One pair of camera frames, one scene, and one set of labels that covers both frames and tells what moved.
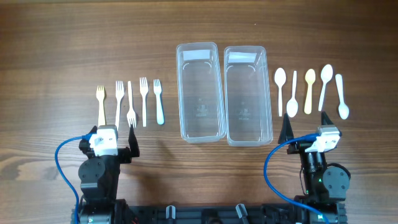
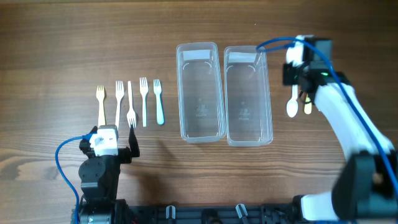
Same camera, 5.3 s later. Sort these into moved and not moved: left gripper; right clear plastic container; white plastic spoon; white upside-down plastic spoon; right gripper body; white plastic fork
Moved: white plastic spoon; right gripper body
Not moved: left gripper; white plastic fork; white upside-down plastic spoon; right clear plastic container
